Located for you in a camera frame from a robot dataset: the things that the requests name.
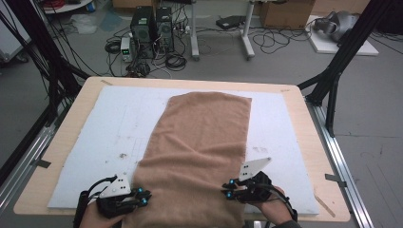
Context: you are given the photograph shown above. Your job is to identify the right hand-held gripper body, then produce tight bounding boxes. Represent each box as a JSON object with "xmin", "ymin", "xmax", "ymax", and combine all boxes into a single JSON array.
[{"xmin": 234, "ymin": 157, "xmax": 274, "ymax": 203}]

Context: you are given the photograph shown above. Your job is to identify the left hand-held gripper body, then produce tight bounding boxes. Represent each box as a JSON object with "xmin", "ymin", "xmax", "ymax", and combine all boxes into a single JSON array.
[{"xmin": 95, "ymin": 172, "xmax": 138, "ymax": 219}]

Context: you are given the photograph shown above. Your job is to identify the brown terry towel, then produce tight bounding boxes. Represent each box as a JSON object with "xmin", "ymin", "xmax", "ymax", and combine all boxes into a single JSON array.
[{"xmin": 122, "ymin": 91, "xmax": 254, "ymax": 228}]

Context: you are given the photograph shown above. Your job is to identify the person's right hand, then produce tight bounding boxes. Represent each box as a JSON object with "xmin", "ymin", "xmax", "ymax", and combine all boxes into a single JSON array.
[{"xmin": 253, "ymin": 185, "xmax": 297, "ymax": 226}]

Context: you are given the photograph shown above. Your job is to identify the person's left hand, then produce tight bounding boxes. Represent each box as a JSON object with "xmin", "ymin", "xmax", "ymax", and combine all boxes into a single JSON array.
[{"xmin": 79, "ymin": 199, "xmax": 125, "ymax": 228}]

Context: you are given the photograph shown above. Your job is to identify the white foam mat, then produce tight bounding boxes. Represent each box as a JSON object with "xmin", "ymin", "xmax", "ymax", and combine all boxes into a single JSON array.
[{"xmin": 47, "ymin": 85, "xmax": 320, "ymax": 217}]

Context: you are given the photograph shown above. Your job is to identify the black tape piece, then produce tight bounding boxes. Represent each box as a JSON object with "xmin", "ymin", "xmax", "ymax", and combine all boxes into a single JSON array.
[
  {"xmin": 31, "ymin": 159, "xmax": 52, "ymax": 169},
  {"xmin": 324, "ymin": 173, "xmax": 348, "ymax": 188}
]

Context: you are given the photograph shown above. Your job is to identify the power supply with green display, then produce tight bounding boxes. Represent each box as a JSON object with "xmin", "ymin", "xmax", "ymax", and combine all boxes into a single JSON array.
[{"xmin": 120, "ymin": 37, "xmax": 135, "ymax": 63}]

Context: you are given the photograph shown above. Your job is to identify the white desk legs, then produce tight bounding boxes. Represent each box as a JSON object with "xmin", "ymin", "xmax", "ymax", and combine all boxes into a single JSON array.
[{"xmin": 189, "ymin": 0, "xmax": 257, "ymax": 62}]

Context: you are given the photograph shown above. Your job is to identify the black computer tower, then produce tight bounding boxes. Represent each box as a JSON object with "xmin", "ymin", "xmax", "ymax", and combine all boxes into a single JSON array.
[
  {"xmin": 130, "ymin": 6, "xmax": 157, "ymax": 60},
  {"xmin": 155, "ymin": 6, "xmax": 175, "ymax": 53}
]

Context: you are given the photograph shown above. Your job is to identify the black flat device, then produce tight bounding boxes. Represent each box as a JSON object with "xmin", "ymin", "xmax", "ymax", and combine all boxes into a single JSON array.
[{"xmin": 216, "ymin": 14, "xmax": 247, "ymax": 31}]

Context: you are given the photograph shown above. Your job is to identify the clear plastic sheet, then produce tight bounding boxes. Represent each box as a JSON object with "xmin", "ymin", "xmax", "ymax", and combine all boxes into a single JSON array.
[{"xmin": 69, "ymin": 13, "xmax": 98, "ymax": 35}]

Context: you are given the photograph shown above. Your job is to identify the white floor board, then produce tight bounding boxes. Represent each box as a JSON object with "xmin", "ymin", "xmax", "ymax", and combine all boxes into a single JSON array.
[{"xmin": 305, "ymin": 14, "xmax": 380, "ymax": 57}]

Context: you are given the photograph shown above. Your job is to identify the large cardboard box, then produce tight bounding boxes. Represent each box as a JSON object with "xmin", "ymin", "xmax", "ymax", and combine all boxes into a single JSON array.
[{"xmin": 259, "ymin": 0, "xmax": 317, "ymax": 30}]

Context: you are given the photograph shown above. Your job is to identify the grey rounded device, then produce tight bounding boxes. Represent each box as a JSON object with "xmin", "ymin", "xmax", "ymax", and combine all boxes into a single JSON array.
[{"xmin": 313, "ymin": 10, "xmax": 361, "ymax": 43}]

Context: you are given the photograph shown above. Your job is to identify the white round table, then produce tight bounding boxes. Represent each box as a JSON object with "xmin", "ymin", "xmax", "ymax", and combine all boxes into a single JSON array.
[{"xmin": 41, "ymin": 0, "xmax": 95, "ymax": 15}]

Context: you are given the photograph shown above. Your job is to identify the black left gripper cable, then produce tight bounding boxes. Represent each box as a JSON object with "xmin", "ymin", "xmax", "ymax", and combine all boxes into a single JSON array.
[{"xmin": 73, "ymin": 175, "xmax": 118, "ymax": 228}]

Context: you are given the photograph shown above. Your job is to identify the aluminium frame rail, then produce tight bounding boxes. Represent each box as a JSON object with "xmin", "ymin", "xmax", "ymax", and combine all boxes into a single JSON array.
[
  {"xmin": 0, "ymin": 104, "xmax": 74, "ymax": 217},
  {"xmin": 305, "ymin": 98, "xmax": 375, "ymax": 228}
]

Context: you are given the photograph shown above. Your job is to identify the coiled black cable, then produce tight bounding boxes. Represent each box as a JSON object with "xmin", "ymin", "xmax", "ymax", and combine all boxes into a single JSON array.
[{"xmin": 164, "ymin": 52, "xmax": 188, "ymax": 72}]

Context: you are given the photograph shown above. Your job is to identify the loose black floor cables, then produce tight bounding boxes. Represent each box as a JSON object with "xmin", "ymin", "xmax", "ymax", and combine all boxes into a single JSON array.
[{"xmin": 252, "ymin": 28, "xmax": 313, "ymax": 55}]

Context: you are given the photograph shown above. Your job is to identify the black metal frame post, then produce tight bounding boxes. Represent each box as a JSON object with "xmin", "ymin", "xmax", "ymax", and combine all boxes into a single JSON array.
[
  {"xmin": 0, "ymin": 0, "xmax": 90, "ymax": 127},
  {"xmin": 297, "ymin": 0, "xmax": 403, "ymax": 138}
]

